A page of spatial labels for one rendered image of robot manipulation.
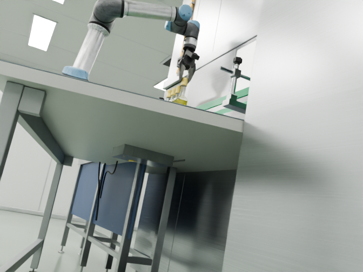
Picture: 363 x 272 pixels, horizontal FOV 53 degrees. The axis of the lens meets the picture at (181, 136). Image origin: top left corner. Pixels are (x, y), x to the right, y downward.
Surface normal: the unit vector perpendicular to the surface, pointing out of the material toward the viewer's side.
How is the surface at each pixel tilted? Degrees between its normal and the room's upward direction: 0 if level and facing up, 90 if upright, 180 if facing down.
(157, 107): 90
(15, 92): 90
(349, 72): 90
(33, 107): 90
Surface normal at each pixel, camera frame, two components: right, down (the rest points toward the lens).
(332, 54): -0.88, -0.25
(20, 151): 0.44, -0.11
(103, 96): 0.24, -0.17
